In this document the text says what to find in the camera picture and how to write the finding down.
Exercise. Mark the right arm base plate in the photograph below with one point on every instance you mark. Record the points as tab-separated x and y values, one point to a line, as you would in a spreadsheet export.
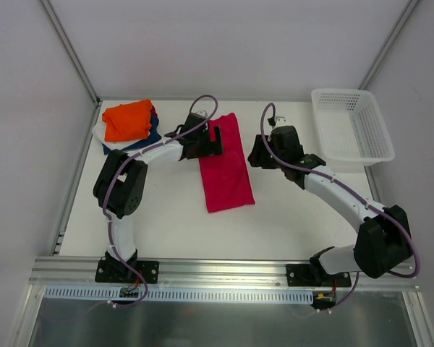
298	275

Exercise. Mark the white plastic basket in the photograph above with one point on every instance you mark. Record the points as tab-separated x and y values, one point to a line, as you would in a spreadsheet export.
350	127

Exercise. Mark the aluminium frame post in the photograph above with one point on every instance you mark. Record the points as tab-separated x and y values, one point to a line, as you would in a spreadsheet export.
391	38
69	49

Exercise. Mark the folded orange t-shirt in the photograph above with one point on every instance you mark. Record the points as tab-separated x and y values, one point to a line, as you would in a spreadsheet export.
128	122

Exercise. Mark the folded blue t-shirt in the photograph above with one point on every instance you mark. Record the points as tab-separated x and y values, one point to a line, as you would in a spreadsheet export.
152	138

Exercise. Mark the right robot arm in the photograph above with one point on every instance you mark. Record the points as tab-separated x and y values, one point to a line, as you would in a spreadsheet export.
382	232

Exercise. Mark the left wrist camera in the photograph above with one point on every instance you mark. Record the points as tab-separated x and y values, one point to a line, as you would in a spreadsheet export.
201	113

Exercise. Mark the crimson red t-shirt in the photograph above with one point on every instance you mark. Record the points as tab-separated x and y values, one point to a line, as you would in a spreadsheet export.
225	178

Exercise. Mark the white slotted cable duct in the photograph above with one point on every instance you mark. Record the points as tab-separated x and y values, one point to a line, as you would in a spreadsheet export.
181	294

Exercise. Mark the aluminium mounting rail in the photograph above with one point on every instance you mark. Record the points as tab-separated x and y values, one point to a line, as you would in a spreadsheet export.
173	273

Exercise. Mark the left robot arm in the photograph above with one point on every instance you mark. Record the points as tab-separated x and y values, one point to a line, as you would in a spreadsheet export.
121	182

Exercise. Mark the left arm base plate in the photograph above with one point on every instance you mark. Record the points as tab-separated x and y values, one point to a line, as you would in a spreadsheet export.
150	271

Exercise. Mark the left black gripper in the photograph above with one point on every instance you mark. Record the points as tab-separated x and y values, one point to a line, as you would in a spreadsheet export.
213	143

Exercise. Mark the left aluminium frame post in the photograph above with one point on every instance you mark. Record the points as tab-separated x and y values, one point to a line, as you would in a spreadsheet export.
69	49

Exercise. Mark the right aluminium frame post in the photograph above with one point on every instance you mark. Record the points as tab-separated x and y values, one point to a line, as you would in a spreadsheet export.
391	38

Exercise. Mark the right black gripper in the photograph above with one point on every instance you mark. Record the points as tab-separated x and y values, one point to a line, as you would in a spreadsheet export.
260	153

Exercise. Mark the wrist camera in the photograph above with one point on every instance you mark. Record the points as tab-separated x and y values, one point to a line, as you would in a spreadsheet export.
201	113
277	121

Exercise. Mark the folded white t-shirt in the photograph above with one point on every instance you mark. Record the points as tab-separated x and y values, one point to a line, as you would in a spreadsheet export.
99	131

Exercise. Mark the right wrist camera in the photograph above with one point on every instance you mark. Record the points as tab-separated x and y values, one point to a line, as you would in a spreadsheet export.
277	121

